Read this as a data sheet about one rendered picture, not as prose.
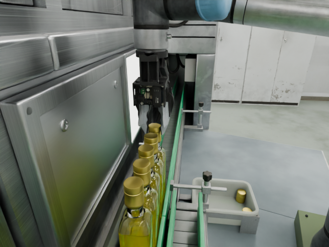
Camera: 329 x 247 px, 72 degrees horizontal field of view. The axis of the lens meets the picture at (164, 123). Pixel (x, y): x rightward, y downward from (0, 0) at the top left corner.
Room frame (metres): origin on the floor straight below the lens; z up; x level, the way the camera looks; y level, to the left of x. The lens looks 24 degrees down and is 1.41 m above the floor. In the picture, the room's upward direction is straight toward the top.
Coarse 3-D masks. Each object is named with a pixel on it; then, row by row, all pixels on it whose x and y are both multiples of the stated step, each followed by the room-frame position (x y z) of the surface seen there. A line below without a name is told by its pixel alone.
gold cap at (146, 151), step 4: (140, 148) 0.42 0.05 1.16; (144, 148) 0.42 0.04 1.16; (148, 148) 0.42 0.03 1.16; (152, 148) 0.42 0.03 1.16; (140, 152) 0.41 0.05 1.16; (144, 152) 0.41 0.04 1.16; (148, 152) 0.41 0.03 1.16; (152, 152) 0.42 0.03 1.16; (140, 156) 0.41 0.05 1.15; (144, 156) 0.41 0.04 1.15; (148, 156) 0.41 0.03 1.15; (152, 156) 0.42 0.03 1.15; (152, 160) 0.42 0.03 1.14; (152, 164) 0.41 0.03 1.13
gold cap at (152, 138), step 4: (144, 136) 0.48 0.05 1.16; (148, 136) 0.48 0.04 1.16; (152, 136) 0.48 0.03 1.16; (156, 136) 0.48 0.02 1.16; (144, 140) 0.47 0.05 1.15; (148, 140) 0.47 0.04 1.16; (152, 140) 0.47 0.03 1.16; (156, 140) 0.47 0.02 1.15; (144, 144) 0.47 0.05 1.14; (148, 144) 0.47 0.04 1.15; (152, 144) 0.47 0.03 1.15; (156, 144) 0.47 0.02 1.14; (156, 148) 0.47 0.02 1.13; (156, 152) 0.47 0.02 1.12
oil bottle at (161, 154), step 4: (160, 148) 0.54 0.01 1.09; (160, 152) 0.52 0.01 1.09; (164, 152) 0.54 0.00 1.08; (160, 156) 0.51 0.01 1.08; (164, 156) 0.53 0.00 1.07; (164, 160) 0.52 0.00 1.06; (164, 164) 0.52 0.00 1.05; (164, 168) 0.52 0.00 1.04; (164, 172) 0.52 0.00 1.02; (164, 176) 0.52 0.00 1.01; (164, 180) 0.52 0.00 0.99; (164, 184) 0.53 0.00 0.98; (164, 188) 0.52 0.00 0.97; (164, 192) 0.53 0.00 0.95; (164, 196) 0.53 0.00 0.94
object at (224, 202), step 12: (192, 180) 0.72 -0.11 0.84; (216, 180) 0.72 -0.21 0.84; (228, 180) 0.72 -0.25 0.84; (240, 180) 0.72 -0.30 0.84; (192, 192) 0.65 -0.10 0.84; (216, 192) 0.72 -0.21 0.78; (228, 192) 0.71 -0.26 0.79; (252, 192) 0.65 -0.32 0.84; (216, 204) 0.66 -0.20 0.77; (228, 204) 0.66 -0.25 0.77; (240, 204) 0.66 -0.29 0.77; (252, 204) 0.60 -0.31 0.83
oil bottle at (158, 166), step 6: (156, 162) 0.47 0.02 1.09; (162, 162) 0.49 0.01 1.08; (156, 168) 0.46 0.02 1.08; (162, 168) 0.47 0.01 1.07; (162, 174) 0.47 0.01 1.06; (162, 180) 0.47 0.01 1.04; (162, 186) 0.47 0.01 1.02; (162, 192) 0.47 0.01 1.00; (162, 198) 0.47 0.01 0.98; (162, 204) 0.47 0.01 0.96; (162, 210) 0.47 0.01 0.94
